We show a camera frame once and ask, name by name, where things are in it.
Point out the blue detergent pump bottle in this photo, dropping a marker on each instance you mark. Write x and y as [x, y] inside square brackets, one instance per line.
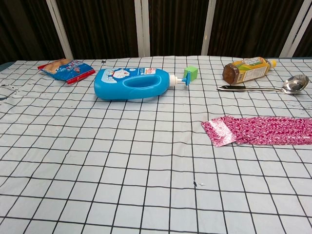
[109, 90]

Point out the green cube block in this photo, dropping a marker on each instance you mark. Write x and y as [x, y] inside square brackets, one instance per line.
[192, 72]

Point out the white black grid tablecloth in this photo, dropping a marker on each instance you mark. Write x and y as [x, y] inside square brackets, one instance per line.
[97, 158]

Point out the blue red cookie snack bag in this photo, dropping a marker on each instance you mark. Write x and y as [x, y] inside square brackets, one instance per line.
[68, 72]

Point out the yellow label tea bottle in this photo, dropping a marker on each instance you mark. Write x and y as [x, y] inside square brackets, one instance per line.
[246, 70]

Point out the dark blue table cover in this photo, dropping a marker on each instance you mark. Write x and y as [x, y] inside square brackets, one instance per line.
[5, 66]

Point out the white double screen frame post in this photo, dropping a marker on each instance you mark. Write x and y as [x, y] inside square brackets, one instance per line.
[142, 29]

